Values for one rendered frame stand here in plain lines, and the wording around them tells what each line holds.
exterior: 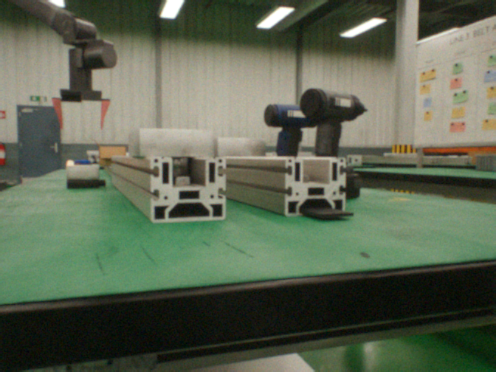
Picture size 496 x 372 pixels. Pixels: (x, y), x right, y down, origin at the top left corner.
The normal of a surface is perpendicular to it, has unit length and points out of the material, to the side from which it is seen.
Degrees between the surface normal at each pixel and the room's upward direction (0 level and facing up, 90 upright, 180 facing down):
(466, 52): 90
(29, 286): 0
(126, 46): 90
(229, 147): 90
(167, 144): 90
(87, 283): 0
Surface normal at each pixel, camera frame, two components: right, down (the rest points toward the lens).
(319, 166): -0.94, 0.02
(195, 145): 0.35, 0.07
